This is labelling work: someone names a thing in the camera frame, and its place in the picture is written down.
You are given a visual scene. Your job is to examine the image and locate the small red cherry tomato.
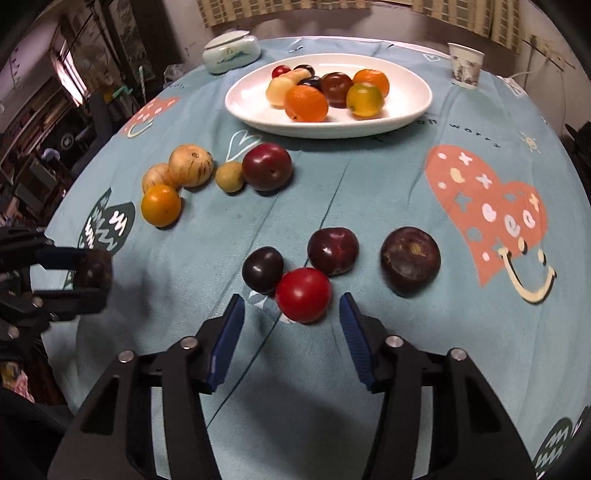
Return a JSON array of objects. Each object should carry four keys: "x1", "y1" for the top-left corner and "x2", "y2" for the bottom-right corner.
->
[{"x1": 271, "y1": 65, "x2": 291, "y2": 79}]

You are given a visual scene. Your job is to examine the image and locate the dark purple plum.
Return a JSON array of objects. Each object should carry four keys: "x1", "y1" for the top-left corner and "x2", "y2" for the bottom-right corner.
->
[
  {"x1": 308, "y1": 227, "x2": 360, "y2": 277},
  {"x1": 298, "y1": 76, "x2": 322, "y2": 92},
  {"x1": 81, "y1": 249, "x2": 113, "y2": 292},
  {"x1": 294, "y1": 64, "x2": 315, "y2": 77},
  {"x1": 242, "y1": 246, "x2": 284, "y2": 295}
]

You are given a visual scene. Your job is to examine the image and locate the dark red apple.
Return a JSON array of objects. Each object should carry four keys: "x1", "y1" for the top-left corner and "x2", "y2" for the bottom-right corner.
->
[{"x1": 321, "y1": 72, "x2": 353, "y2": 109}]

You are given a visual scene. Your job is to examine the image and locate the small yellow round fruit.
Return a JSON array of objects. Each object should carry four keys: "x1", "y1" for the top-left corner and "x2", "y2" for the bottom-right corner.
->
[{"x1": 346, "y1": 82, "x2": 385, "y2": 118}]

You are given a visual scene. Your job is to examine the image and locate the large orange persimmon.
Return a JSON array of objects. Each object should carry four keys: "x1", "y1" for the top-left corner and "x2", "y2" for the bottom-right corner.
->
[{"x1": 140, "y1": 184, "x2": 182, "y2": 228}]

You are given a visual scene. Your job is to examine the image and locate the tan oval pear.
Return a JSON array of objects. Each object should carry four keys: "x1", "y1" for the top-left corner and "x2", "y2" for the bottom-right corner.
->
[{"x1": 141, "y1": 163, "x2": 180, "y2": 193}]

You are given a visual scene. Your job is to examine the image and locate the tan striped melon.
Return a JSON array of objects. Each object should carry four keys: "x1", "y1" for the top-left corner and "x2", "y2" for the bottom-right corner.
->
[{"x1": 168, "y1": 144, "x2": 214, "y2": 188}]

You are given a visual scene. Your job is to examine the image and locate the dark brown oval fruit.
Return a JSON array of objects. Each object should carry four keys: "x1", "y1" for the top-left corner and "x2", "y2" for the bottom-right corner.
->
[{"x1": 380, "y1": 226, "x2": 441, "y2": 297}]

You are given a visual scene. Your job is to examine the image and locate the blue patterned tablecloth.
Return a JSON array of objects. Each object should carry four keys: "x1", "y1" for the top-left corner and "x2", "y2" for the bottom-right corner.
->
[{"x1": 44, "y1": 38, "x2": 590, "y2": 479}]

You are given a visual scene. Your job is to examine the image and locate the small tan round fruit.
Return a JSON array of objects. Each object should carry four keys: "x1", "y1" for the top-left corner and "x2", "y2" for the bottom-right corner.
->
[{"x1": 214, "y1": 161, "x2": 245, "y2": 194}]

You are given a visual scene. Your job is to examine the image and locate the bright red tomato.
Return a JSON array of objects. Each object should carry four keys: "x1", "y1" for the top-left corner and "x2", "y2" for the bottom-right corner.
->
[{"x1": 276, "y1": 267, "x2": 332, "y2": 324}]

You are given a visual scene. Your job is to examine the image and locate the crumpled plastic bag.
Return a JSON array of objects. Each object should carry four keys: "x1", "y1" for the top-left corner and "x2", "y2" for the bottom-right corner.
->
[{"x1": 163, "y1": 63, "x2": 192, "y2": 88}]

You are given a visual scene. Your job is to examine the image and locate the dark red plum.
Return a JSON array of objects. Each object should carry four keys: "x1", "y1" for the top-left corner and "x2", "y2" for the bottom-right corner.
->
[{"x1": 242, "y1": 143, "x2": 294, "y2": 192}]

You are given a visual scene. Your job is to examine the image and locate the pale blue lidded ceramic jar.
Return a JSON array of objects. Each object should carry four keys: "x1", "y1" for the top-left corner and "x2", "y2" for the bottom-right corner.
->
[{"x1": 202, "y1": 30, "x2": 262, "y2": 75}]

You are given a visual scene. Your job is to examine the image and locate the pale yellow round fruit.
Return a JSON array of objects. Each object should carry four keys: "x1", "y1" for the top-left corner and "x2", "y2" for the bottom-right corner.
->
[{"x1": 266, "y1": 76, "x2": 297, "y2": 108}]

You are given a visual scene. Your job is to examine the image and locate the checked beige curtain left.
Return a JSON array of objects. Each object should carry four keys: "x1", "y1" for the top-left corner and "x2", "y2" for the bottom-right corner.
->
[{"x1": 197, "y1": 0, "x2": 369, "y2": 27}]

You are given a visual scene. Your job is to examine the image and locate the checked beige curtain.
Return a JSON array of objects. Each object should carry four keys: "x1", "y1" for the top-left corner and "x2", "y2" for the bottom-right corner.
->
[
  {"x1": 197, "y1": 0, "x2": 369, "y2": 27},
  {"x1": 411, "y1": 0, "x2": 523, "y2": 54}
]

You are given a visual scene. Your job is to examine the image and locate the tan round pear with stem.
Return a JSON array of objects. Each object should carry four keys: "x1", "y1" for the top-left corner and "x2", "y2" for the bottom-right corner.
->
[{"x1": 287, "y1": 68, "x2": 312, "y2": 84}]

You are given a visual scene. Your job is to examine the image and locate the white oval plate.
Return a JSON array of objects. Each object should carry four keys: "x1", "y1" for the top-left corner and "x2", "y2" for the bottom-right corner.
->
[{"x1": 225, "y1": 53, "x2": 434, "y2": 139}]

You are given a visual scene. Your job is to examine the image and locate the patterned paper cup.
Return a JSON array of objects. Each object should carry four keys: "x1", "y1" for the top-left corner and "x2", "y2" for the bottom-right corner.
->
[{"x1": 448, "y1": 43, "x2": 485, "y2": 90}]

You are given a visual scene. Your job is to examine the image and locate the orange tangerine on plate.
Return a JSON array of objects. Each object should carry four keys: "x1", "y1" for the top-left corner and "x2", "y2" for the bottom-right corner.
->
[{"x1": 353, "y1": 69, "x2": 390, "y2": 98}]

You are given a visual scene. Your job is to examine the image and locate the checked beige curtain right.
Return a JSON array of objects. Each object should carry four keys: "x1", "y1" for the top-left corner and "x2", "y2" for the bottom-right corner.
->
[{"x1": 411, "y1": 0, "x2": 523, "y2": 54}]

